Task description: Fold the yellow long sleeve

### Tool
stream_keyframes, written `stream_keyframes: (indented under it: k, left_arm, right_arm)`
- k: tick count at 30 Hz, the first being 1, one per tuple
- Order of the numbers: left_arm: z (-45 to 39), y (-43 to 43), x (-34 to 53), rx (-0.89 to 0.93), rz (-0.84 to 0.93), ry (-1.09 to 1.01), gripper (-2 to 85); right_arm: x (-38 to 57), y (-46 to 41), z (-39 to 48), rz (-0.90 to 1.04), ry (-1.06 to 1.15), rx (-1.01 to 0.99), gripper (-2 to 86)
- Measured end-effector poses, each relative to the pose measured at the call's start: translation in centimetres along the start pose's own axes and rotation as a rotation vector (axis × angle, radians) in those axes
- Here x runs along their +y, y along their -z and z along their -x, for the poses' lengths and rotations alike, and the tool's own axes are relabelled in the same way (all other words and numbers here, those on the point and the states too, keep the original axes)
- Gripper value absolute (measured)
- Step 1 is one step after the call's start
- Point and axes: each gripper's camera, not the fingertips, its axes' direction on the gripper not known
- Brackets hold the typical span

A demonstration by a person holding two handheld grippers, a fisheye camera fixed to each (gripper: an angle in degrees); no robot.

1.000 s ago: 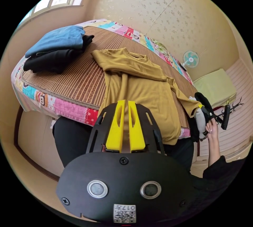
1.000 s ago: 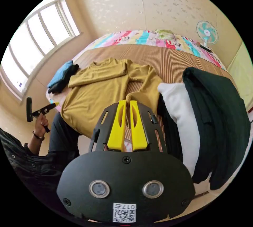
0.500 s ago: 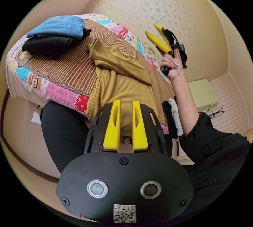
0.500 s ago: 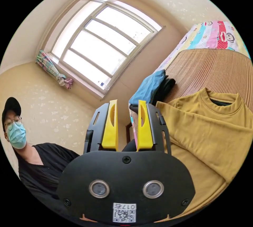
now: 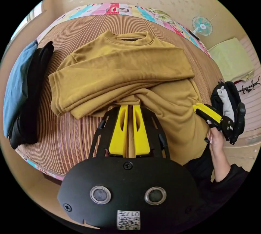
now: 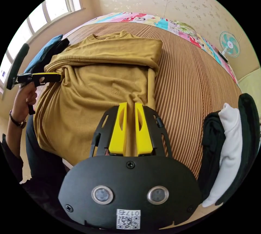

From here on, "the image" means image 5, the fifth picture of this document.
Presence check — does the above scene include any person's right hand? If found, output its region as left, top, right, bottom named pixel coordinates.
left=204, top=120, right=225, bottom=154

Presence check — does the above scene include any black bag with grey cloth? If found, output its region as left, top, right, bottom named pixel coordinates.
left=210, top=81, right=242, bottom=117

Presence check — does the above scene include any pale green folded blanket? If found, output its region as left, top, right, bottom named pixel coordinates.
left=208, top=37, right=255, bottom=83

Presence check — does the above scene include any yellow long sleeve sweater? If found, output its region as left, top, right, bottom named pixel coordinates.
left=48, top=30, right=213, bottom=166

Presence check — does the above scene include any person's right forearm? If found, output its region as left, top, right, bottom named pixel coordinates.
left=209, top=149, right=232, bottom=183

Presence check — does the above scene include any white and teal fan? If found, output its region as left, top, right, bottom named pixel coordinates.
left=189, top=15, right=213, bottom=40

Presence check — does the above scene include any pile of clothes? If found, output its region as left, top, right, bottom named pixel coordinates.
left=3, top=39, right=55, bottom=150

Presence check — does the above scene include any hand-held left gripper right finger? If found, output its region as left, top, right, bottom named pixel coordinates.
left=132, top=105, right=152, bottom=155

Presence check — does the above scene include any black coat rack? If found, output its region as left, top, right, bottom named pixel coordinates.
left=241, top=76, right=261, bottom=94

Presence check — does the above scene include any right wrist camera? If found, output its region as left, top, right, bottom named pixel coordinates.
left=230, top=102, right=247, bottom=146

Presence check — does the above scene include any window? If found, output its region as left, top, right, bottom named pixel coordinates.
left=10, top=1, right=44, bottom=41

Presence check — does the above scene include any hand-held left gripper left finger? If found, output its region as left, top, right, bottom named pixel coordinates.
left=108, top=105, right=129, bottom=155

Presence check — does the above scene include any person's body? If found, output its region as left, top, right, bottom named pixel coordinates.
left=182, top=146, right=252, bottom=234

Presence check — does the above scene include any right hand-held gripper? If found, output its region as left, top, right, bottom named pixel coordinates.
left=192, top=103, right=238, bottom=140

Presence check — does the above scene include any bed with woven mat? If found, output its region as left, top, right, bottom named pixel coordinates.
left=15, top=2, right=225, bottom=181

